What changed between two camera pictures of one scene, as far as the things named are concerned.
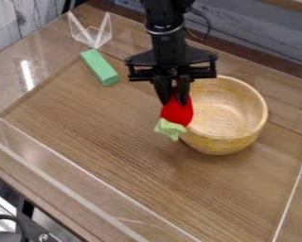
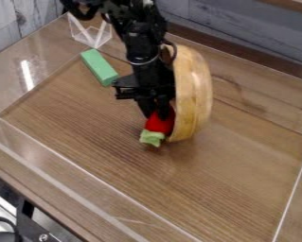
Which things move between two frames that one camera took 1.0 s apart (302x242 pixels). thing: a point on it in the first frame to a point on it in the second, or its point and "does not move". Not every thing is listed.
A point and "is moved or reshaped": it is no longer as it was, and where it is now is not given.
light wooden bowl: [228, 115] is moved or reshaped
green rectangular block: [101, 68] does not move
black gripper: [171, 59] to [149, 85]
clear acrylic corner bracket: [91, 36] does not move
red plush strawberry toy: [175, 116] to [157, 128]
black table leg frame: [33, 233] does not move
